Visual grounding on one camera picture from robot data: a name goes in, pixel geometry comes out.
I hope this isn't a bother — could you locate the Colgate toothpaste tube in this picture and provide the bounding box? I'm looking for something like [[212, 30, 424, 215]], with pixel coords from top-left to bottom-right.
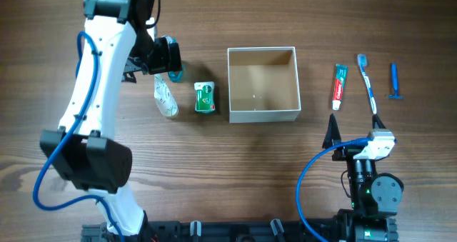
[[332, 64, 348, 111]]

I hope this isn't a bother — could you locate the white square box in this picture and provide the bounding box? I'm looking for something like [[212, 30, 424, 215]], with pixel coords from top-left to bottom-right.
[[227, 46, 301, 123]]

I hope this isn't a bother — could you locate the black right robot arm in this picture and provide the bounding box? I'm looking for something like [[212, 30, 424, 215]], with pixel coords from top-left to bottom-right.
[[319, 114, 404, 242]]

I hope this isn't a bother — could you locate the blue Listerine mouthwash bottle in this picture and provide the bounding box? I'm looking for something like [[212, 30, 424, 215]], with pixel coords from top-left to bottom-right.
[[165, 36, 183, 83]]

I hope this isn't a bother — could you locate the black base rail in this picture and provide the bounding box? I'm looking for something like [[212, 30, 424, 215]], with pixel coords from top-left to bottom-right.
[[80, 218, 399, 242]]

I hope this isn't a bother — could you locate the blue white toothbrush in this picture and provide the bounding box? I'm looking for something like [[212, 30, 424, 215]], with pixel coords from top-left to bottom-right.
[[357, 54, 377, 114]]

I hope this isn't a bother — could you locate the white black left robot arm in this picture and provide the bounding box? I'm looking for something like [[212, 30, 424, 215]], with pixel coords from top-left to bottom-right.
[[39, 0, 184, 241]]

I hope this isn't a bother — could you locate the green Dettol soap pack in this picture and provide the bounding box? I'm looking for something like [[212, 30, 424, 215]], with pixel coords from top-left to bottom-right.
[[194, 81, 216, 114]]

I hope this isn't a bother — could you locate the white patterned cream tube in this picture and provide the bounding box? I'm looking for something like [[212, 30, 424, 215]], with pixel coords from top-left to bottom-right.
[[154, 74, 179, 119]]

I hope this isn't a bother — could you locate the blue disposable razor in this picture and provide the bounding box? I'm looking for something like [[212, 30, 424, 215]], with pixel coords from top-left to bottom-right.
[[386, 63, 403, 100]]

